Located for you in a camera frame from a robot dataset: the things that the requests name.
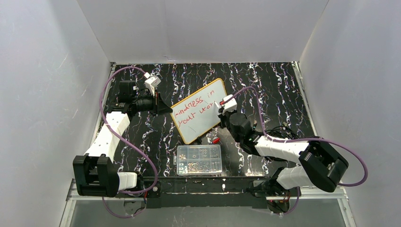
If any red marker cap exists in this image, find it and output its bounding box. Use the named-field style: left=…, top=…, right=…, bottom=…
left=212, top=138, right=220, bottom=144

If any yellow framed whiteboard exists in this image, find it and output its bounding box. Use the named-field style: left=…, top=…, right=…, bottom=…
left=171, top=78, right=227, bottom=144

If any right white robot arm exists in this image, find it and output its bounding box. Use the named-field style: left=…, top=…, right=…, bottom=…
left=218, top=110, right=349, bottom=192

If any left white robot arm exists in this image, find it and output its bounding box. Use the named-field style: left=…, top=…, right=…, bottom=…
left=73, top=76, right=172, bottom=197

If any clear plastic screw box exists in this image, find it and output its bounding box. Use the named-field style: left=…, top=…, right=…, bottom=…
left=176, top=145, right=222, bottom=176

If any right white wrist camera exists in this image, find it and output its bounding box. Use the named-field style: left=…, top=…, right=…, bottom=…
left=219, top=95, right=237, bottom=114

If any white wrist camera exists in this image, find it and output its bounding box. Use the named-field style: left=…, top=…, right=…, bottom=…
left=219, top=95, right=237, bottom=114
left=144, top=72, right=161, bottom=96

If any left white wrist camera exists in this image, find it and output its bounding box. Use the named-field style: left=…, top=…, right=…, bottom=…
left=144, top=72, right=161, bottom=96

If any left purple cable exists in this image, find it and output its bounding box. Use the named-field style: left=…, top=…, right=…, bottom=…
left=99, top=66, right=160, bottom=218

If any aluminium side rail left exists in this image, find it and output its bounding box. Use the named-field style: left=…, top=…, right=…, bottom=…
left=81, top=62, right=117, bottom=155

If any aluminium side rail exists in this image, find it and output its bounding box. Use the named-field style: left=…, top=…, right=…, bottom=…
left=81, top=62, right=117, bottom=155
left=291, top=61, right=317, bottom=135

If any black ethernet cable teal plug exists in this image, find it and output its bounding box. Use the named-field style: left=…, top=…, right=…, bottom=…
left=252, top=121, right=301, bottom=140

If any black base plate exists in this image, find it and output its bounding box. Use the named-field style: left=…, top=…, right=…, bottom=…
left=114, top=176, right=301, bottom=210

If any aluminium side rail right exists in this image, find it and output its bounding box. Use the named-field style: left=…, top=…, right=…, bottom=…
left=291, top=61, right=317, bottom=135

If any aluminium front rail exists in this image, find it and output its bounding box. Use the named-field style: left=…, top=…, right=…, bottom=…
left=67, top=177, right=348, bottom=200

